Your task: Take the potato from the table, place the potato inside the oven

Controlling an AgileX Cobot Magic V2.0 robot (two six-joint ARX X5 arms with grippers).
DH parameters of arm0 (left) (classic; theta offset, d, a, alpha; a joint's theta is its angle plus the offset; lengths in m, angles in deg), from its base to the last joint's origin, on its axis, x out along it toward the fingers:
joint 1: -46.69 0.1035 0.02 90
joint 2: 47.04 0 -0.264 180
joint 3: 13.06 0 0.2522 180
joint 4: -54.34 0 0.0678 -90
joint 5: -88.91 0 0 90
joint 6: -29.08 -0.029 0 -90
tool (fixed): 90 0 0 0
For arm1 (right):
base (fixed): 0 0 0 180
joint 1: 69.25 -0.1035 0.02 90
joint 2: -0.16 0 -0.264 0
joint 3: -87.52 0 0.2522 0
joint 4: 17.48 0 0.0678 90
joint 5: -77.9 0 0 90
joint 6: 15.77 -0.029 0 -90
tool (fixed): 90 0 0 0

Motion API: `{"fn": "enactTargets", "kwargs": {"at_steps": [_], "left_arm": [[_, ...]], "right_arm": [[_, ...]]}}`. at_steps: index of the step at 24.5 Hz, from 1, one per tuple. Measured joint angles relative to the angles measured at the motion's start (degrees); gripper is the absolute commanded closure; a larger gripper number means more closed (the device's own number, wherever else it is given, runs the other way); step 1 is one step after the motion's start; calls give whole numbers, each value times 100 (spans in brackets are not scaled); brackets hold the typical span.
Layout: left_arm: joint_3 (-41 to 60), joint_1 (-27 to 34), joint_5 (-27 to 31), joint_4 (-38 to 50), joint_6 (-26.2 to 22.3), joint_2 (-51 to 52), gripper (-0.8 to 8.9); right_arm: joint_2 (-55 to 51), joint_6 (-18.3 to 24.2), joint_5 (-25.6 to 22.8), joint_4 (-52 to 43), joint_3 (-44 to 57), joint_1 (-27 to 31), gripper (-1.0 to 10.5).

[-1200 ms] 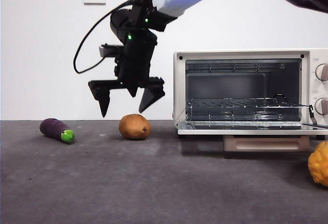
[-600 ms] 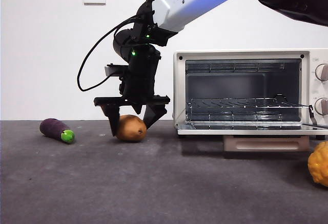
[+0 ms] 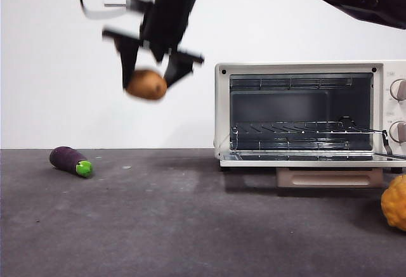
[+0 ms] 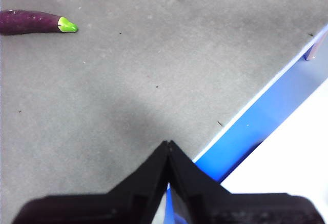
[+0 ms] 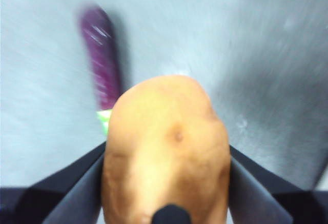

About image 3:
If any purple eggplant with green stem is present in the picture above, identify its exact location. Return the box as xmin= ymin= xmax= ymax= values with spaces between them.
xmin=49 ymin=146 xmax=93 ymax=179

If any bumpy yellow pumpkin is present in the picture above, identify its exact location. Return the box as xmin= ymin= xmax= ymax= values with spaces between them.
xmin=380 ymin=175 xmax=406 ymax=232

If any brown potato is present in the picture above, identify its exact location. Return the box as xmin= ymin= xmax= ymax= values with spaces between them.
xmin=124 ymin=69 xmax=168 ymax=101

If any cream Toshiba toaster oven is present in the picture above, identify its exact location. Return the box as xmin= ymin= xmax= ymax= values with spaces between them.
xmin=213 ymin=61 xmax=406 ymax=173

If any glass oven door with handle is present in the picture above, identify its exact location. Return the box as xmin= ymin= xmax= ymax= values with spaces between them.
xmin=219 ymin=129 xmax=406 ymax=189

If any beige oven knob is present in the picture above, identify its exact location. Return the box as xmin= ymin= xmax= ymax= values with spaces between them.
xmin=388 ymin=121 xmax=406 ymax=143
xmin=390 ymin=79 xmax=406 ymax=101

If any metal wire oven rack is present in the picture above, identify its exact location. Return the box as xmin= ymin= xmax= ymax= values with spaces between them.
xmin=231 ymin=120 xmax=388 ymax=136

